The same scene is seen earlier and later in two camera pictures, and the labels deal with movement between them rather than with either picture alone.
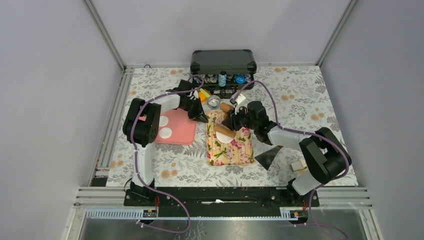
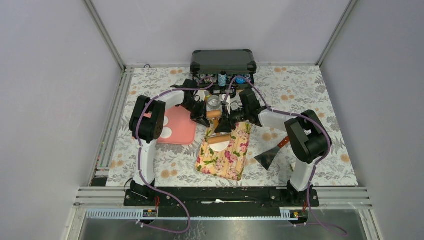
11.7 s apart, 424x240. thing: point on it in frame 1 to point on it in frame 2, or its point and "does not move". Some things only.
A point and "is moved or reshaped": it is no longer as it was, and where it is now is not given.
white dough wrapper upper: (163, 121) does not move
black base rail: (222, 202) does not move
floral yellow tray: (240, 151) is moved or reshaped
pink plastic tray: (184, 129) does not move
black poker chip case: (222, 72) does not move
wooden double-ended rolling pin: (222, 128) is moved or reshaped
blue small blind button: (240, 79) does not move
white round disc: (223, 138) to (220, 146)
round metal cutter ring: (213, 102) does not move
